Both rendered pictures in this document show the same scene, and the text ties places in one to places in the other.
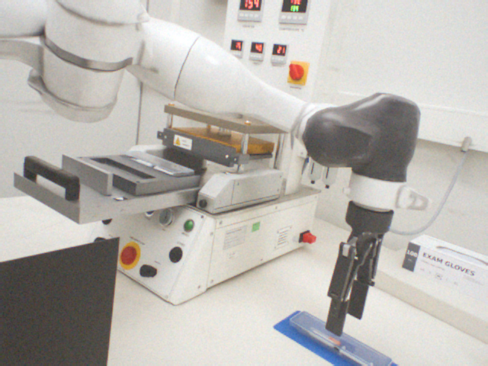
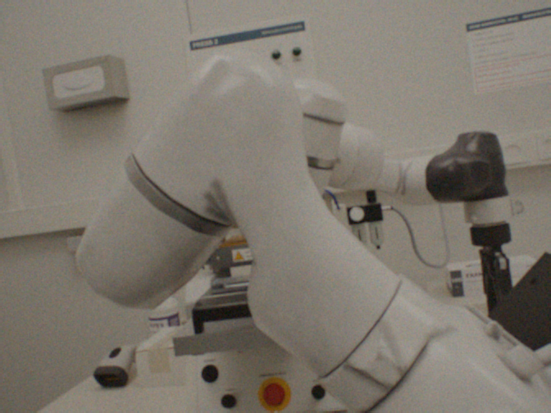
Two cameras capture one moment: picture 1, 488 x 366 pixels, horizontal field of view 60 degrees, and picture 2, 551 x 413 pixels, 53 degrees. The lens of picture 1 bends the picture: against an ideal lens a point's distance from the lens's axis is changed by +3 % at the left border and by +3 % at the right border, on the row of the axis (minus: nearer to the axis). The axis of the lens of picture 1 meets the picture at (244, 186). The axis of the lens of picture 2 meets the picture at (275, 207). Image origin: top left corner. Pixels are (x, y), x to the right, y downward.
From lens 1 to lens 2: 68 cm
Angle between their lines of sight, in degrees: 32
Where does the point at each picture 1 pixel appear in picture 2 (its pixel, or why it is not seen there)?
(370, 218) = (503, 231)
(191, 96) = (366, 174)
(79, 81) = (321, 183)
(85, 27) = (334, 131)
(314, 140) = (455, 181)
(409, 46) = not seen: hidden behind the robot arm
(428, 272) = (476, 289)
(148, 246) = (293, 372)
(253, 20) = not seen: hidden behind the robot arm
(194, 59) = (363, 141)
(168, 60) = (348, 147)
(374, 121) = (481, 153)
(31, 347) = not seen: outside the picture
